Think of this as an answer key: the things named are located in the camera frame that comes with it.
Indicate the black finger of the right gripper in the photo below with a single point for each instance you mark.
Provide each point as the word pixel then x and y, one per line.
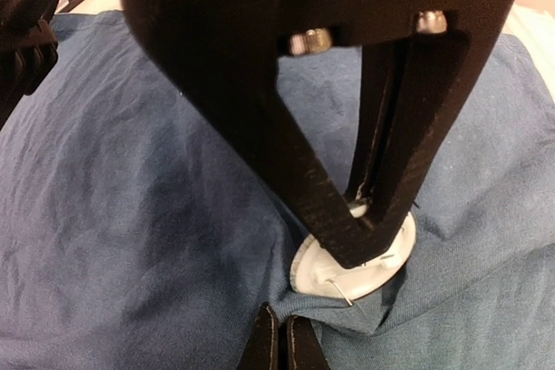
pixel 223 55
pixel 383 67

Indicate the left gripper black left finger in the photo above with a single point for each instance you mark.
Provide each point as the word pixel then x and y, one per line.
pixel 262 348

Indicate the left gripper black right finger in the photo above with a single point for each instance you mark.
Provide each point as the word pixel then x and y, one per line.
pixel 302 350

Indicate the dark blue t-shirt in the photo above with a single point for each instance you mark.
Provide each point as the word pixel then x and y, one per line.
pixel 134 237

